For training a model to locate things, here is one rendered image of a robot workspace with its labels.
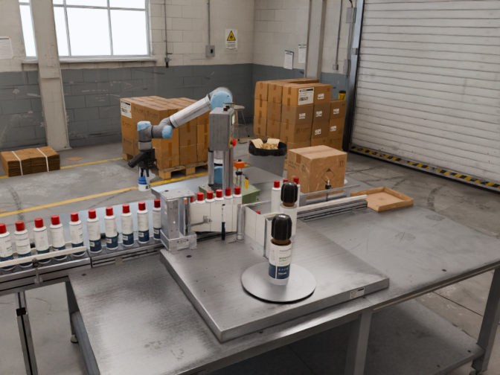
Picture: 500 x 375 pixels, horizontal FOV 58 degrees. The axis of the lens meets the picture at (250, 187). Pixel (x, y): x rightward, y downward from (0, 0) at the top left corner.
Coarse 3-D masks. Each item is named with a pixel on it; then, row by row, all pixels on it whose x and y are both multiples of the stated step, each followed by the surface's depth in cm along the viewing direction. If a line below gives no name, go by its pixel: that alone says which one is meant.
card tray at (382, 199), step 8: (360, 192) 296; (368, 192) 300; (376, 192) 304; (384, 192) 306; (392, 192) 300; (368, 200) 290; (376, 200) 290; (384, 200) 291; (392, 200) 291; (400, 200) 292; (408, 200) 283; (376, 208) 277; (384, 208) 274; (392, 208) 278
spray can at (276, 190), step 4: (276, 180) 245; (276, 184) 243; (272, 188) 245; (276, 188) 244; (280, 188) 245; (272, 192) 245; (276, 192) 244; (280, 192) 244; (272, 196) 245; (276, 196) 244; (280, 196) 246; (272, 200) 246; (276, 200) 245; (280, 200) 246; (272, 204) 247; (276, 204) 246; (280, 204) 247; (272, 208) 247; (276, 208) 247; (272, 212) 248
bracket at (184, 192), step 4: (180, 188) 211; (184, 188) 212; (160, 192) 206; (164, 192) 206; (168, 192) 206; (172, 192) 206; (176, 192) 206; (180, 192) 207; (184, 192) 207; (188, 192) 207; (192, 192) 207; (164, 196) 201; (168, 196) 201; (172, 196) 201; (176, 196) 201; (180, 196) 201; (184, 196) 202; (188, 196) 203
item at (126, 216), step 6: (126, 204) 207; (126, 210) 205; (126, 216) 205; (126, 222) 206; (126, 228) 207; (132, 228) 210; (126, 234) 208; (132, 234) 210; (126, 240) 209; (132, 240) 211; (126, 246) 210
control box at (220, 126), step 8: (216, 112) 218; (224, 112) 218; (232, 112) 226; (216, 120) 218; (224, 120) 217; (216, 128) 219; (224, 128) 219; (216, 136) 220; (224, 136) 220; (232, 136) 231; (216, 144) 222; (224, 144) 221
